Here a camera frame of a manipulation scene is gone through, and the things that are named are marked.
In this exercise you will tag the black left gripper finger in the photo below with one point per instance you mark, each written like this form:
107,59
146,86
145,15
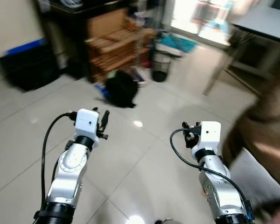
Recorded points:
105,117
94,109

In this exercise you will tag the grey pillow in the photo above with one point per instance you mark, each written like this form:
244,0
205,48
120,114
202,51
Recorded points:
256,179

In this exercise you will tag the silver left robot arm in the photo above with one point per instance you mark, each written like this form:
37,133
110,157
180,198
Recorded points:
67,172

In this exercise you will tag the brown round sofa chair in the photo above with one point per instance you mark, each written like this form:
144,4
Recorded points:
266,126

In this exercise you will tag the teal floor mat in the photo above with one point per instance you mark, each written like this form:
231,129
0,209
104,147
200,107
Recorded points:
179,43

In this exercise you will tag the black backpack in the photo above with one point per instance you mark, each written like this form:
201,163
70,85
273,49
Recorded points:
121,89

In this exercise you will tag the brown wooden rack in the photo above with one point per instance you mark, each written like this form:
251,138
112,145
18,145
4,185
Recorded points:
114,46

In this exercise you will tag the black bin with blue strip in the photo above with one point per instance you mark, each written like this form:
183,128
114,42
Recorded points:
30,70

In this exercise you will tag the dark black cabinet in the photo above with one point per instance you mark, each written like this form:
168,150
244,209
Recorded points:
70,23

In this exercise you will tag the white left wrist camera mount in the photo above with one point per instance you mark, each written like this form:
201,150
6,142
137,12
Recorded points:
86,122

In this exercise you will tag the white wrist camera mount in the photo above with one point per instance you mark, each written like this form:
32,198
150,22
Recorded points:
86,122
210,133

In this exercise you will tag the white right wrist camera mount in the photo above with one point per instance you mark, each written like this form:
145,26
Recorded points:
210,133

